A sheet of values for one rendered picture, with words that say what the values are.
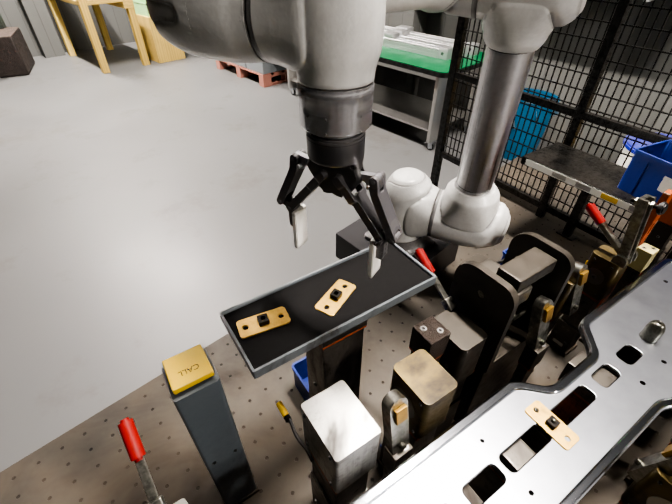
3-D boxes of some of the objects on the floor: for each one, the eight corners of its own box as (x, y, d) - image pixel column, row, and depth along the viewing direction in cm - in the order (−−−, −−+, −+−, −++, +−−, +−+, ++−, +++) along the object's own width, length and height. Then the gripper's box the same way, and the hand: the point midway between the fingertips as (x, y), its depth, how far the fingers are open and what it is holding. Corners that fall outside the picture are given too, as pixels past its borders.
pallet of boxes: (312, 75, 574) (308, -37, 489) (264, 87, 530) (250, -34, 445) (263, 58, 647) (252, -42, 562) (217, 68, 603) (197, -39, 518)
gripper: (240, 117, 51) (260, 244, 65) (417, 163, 41) (397, 302, 55) (275, 100, 56) (287, 222, 70) (441, 138, 46) (417, 271, 60)
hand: (336, 252), depth 62 cm, fingers open, 13 cm apart
